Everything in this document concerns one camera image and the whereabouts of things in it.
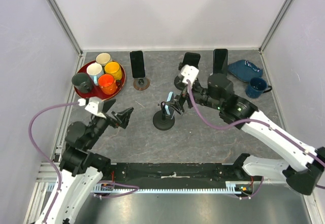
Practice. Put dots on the light blue cable duct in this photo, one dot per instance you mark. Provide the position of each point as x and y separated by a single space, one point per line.
230 188

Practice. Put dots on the black phone on wooden stand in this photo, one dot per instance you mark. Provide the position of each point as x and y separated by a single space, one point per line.
137 64

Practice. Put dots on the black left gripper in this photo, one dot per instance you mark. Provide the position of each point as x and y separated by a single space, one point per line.
124 116

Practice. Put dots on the black phone on white stand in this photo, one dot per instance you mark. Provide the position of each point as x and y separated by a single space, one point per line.
220 61

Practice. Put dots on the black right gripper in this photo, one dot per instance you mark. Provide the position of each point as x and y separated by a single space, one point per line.
178 105

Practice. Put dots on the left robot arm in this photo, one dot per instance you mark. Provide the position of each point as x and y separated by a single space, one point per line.
80 170

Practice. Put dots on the black round-base phone stand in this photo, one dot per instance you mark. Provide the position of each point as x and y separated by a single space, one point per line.
164 119

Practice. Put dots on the cream beige mug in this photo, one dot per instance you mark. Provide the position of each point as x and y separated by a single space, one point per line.
103 59

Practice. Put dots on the round wooden phone stand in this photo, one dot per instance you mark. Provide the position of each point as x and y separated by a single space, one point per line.
141 83

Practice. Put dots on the blue shell-shaped plate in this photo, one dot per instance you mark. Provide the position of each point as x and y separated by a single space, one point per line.
245 70

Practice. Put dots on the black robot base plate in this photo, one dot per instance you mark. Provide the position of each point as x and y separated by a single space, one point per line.
175 175

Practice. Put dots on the aluminium corner frame post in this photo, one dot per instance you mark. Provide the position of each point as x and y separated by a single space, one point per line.
275 24
65 26

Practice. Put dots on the aluminium corner frame post left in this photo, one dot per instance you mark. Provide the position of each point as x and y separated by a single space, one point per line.
65 26

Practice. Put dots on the dark green mug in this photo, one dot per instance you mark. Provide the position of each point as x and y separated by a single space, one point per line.
82 82

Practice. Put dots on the red round tray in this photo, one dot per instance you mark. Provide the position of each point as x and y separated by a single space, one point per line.
97 92

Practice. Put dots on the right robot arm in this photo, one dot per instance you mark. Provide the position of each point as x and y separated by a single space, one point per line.
302 165

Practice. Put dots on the aluminium corner frame post right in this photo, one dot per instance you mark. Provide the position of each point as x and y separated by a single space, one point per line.
275 24

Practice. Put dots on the dark blue ceramic mug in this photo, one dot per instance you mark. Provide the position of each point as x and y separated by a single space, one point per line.
256 87

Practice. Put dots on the aluminium front frame rail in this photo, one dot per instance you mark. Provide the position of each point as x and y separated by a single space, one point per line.
46 173

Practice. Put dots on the orange mug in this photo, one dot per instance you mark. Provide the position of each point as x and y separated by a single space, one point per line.
108 84

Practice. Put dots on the yellow mug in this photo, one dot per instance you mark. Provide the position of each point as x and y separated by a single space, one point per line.
113 68

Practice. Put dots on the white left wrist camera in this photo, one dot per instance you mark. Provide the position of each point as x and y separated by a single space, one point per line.
93 105

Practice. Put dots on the white mug blue handle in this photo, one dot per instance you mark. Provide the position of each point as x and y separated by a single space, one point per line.
95 71

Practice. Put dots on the light blue cased phone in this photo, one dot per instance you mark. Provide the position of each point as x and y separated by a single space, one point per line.
170 111

